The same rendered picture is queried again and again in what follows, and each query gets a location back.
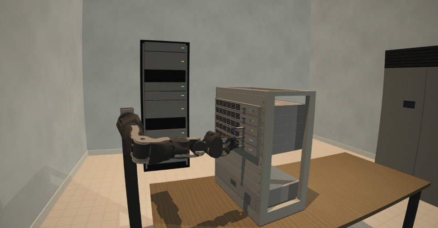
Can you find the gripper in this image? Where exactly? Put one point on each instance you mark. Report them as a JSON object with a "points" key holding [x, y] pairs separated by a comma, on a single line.
{"points": [[214, 144]]}

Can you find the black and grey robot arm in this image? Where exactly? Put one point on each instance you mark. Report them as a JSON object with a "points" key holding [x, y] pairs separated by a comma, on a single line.
{"points": [[153, 151]]}

